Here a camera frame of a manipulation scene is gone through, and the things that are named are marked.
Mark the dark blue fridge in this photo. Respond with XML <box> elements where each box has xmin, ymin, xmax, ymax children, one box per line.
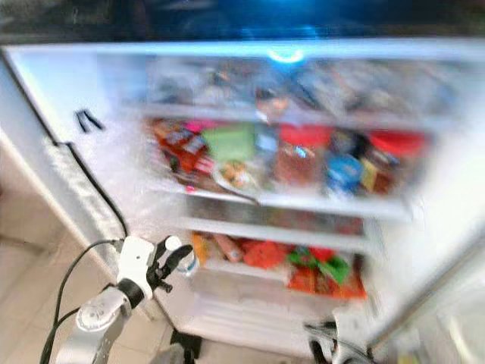
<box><xmin>4</xmin><ymin>0</ymin><xmax>485</xmax><ymax>364</ymax></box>

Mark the orange food packet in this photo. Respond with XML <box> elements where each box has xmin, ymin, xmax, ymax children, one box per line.
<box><xmin>191</xmin><ymin>231</ymin><xmax>242</xmax><ymax>267</ymax></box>

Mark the red food bag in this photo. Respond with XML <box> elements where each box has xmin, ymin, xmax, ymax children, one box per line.
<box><xmin>242</xmin><ymin>240</ymin><xmax>289</xmax><ymax>271</ymax></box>

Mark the white plate of food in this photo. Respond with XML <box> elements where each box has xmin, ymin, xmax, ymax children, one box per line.
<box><xmin>211</xmin><ymin>158</ymin><xmax>263</xmax><ymax>197</ymax></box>

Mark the red snack packet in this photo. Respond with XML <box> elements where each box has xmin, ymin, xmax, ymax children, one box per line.
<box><xmin>151</xmin><ymin>119</ymin><xmax>214</xmax><ymax>180</ymax></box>

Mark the green food packet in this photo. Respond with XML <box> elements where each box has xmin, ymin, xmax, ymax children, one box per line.
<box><xmin>200</xmin><ymin>123</ymin><xmax>258</xmax><ymax>163</ymax></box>

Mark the green and red packet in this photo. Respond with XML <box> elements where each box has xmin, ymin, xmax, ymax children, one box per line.
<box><xmin>287</xmin><ymin>246</ymin><xmax>367</xmax><ymax>300</ymax></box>

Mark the red lidded jar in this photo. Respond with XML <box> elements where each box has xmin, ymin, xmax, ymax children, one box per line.
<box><xmin>272</xmin><ymin>124</ymin><xmax>335</xmax><ymax>190</ymax></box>
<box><xmin>363</xmin><ymin>130</ymin><xmax>430</xmax><ymax>197</ymax></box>

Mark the blue food packet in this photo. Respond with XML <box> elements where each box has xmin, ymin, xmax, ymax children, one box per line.
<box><xmin>324</xmin><ymin>153</ymin><xmax>364</xmax><ymax>197</ymax></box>

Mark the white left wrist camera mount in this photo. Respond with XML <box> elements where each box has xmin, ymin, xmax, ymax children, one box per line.
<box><xmin>117</xmin><ymin>234</ymin><xmax>157</xmax><ymax>289</ymax></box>

